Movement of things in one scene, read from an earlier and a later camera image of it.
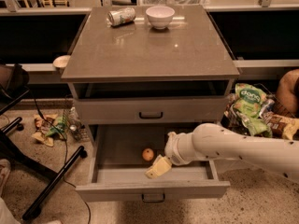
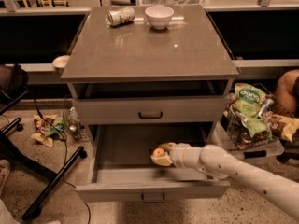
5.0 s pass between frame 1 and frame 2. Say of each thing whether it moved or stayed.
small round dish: stayed
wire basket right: stayed
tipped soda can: stayed
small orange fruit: moved
